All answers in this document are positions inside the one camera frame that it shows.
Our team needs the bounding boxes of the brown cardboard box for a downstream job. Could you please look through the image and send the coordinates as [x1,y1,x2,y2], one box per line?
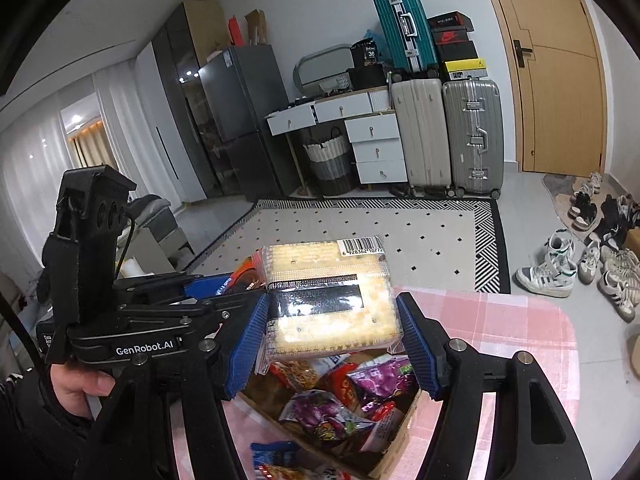
[235,350,426,480]

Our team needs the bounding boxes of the pile of sneakers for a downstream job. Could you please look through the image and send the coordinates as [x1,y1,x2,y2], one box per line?
[515,172,640,322]

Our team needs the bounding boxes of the grey white laundry basket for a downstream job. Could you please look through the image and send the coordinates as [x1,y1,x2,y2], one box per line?
[302,135,355,197]

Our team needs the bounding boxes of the pink checkered tablecloth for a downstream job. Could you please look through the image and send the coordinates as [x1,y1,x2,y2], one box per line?
[165,285,581,480]

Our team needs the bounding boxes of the tan curtain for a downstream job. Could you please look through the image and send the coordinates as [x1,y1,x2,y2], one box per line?
[65,120,118,171]

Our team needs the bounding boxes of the black cable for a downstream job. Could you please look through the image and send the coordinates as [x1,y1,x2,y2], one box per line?
[0,290,51,411]

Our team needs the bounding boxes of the person's left forearm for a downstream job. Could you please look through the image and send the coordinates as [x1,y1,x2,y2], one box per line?
[0,375,101,480]

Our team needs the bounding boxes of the grey refrigerator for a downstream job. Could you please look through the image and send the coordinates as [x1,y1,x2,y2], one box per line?
[198,44,301,201]

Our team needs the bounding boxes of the dark glass cabinet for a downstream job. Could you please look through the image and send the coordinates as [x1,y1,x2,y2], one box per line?
[151,0,228,201]

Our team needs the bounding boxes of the teal suitcase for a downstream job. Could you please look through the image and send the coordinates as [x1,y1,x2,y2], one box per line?
[371,0,441,76]

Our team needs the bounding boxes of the clear cracker packet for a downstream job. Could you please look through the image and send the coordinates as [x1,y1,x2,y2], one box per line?
[252,235,406,376]

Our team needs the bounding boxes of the red white snack packet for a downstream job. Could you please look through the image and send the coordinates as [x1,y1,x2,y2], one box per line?
[270,357,326,393]

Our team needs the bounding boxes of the blue snack packet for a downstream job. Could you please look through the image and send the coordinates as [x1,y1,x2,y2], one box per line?
[250,441,296,468]

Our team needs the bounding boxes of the grey door mat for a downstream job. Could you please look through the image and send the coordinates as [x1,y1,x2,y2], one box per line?
[542,172,606,231]

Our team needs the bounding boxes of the plain red snack packet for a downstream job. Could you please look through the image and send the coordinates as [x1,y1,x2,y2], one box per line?
[320,362,361,406]

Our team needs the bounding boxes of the black storage box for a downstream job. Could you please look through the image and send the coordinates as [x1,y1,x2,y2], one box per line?
[347,66,391,92]

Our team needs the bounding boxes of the beige bin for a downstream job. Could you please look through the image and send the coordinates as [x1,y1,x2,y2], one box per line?
[626,325,640,378]

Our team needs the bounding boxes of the white sheer curtains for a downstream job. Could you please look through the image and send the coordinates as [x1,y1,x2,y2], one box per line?
[0,72,151,271]

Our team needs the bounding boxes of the yellow shoe box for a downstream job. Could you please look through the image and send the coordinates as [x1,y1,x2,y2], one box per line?
[440,59,490,82]

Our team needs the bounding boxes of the orange white snack packet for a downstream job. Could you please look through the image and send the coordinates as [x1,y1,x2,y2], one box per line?
[215,256,268,296]

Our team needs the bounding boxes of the person's left hand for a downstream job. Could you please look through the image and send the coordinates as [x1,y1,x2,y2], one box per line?
[50,362,118,419]

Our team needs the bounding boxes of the black paper bag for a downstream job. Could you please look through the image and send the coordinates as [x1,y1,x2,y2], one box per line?
[350,39,383,68]

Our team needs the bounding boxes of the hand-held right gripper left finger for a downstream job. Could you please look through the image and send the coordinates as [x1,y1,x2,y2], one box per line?
[87,292,271,480]

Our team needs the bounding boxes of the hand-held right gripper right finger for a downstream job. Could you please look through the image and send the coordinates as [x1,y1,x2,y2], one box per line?
[397,292,593,480]

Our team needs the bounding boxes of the white wardrobe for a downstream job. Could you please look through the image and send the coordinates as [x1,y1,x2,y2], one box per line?
[134,42,208,203]

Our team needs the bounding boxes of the beige suitcase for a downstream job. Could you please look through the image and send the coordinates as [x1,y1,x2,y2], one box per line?
[390,79,456,198]

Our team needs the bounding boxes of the grey sofa chair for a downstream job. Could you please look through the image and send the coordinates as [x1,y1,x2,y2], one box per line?
[117,195,196,273]

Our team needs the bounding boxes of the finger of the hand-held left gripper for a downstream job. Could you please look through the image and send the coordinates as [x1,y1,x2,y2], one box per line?
[119,291,262,335]
[114,271,237,302]

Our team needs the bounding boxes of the black white patterned rug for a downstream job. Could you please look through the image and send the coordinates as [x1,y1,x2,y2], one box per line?
[192,199,512,295]

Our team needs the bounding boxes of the black door handle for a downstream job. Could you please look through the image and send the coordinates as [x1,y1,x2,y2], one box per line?
[512,39,535,67]

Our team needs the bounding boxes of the wooden door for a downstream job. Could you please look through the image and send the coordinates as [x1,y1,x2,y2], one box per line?
[475,0,607,177]

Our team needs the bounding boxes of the red cookie packet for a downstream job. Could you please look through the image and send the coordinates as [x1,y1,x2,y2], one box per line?
[360,400,406,426]

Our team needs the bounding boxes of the purple white snack packet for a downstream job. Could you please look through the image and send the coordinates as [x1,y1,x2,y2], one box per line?
[347,355,421,406]

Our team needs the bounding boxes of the silver suitcase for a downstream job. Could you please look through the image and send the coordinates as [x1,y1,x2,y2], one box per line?
[442,77,505,200]

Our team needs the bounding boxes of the red black shoe box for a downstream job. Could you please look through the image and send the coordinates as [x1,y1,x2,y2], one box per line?
[432,29,478,63]

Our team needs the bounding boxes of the white dresser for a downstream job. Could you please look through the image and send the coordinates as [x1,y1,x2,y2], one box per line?
[265,86,408,196]

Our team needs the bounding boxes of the oval mirror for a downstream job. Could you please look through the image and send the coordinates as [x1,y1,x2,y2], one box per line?
[292,44,353,98]

